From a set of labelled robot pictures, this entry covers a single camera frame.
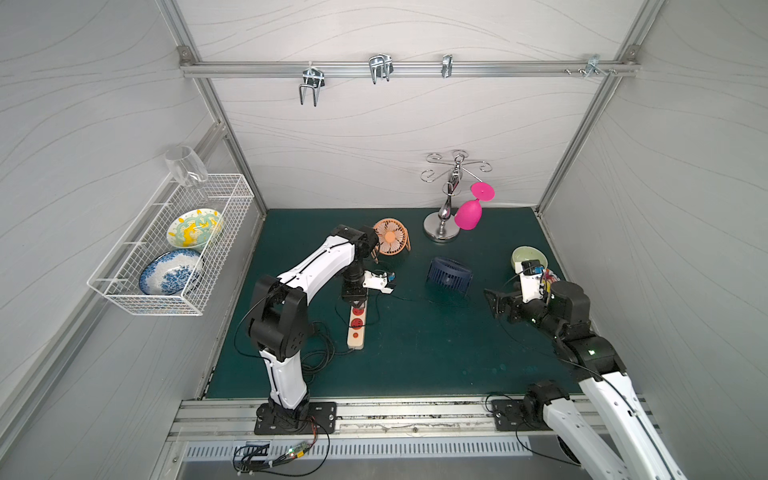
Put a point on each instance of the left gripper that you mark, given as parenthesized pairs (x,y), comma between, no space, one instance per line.
(354,293)

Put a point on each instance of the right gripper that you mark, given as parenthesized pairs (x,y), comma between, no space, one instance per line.
(512,306)

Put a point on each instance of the white red power strip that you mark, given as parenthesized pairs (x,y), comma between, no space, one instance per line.
(356,326)

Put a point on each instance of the navy blue desk fan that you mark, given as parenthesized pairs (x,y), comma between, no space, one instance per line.
(450,274)

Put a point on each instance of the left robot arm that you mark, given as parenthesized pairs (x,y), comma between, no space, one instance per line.
(278,324)

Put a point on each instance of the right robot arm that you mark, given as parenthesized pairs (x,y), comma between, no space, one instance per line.
(561,312)

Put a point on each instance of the orange desk fan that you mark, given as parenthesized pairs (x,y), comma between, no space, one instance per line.
(393,237)

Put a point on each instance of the colourful snack packet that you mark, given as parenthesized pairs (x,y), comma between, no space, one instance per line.
(547,279)

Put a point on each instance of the green ceramic bowl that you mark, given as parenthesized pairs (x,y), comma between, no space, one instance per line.
(522,254)

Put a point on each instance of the pink plastic wine glass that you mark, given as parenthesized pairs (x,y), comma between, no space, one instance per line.
(470,213)

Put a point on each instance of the silver glass holder stand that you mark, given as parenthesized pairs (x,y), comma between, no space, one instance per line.
(440,226)

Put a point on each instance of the yellow green patterned bowl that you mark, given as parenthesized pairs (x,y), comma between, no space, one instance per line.
(195,229)

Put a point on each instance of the blue white patterned bowl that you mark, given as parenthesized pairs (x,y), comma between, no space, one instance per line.
(172,272)

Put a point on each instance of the clear glass cup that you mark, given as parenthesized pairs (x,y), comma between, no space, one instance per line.
(186,166)

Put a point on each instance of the metal double hook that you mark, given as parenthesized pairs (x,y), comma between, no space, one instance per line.
(381,67)
(313,80)

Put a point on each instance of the small metal hook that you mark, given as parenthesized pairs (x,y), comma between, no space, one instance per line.
(447,66)

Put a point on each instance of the metal hook right end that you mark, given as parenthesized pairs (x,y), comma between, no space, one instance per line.
(592,68)

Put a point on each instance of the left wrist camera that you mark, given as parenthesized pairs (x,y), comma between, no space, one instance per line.
(382,281)

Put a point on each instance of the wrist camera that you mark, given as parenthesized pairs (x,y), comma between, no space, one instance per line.
(530,275)
(382,281)

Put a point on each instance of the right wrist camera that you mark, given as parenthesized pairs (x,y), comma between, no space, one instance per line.
(530,275)

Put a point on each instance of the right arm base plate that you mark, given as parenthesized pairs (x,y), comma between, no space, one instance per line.
(509,416)

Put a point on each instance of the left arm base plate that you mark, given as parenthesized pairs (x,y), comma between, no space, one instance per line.
(273,419)

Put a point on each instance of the white wire basket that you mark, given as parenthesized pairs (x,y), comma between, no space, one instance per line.
(116,279)

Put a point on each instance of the aluminium front frame rail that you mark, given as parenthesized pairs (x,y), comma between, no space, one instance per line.
(355,417)

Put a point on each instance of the aluminium horizontal rail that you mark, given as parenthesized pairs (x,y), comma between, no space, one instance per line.
(402,69)

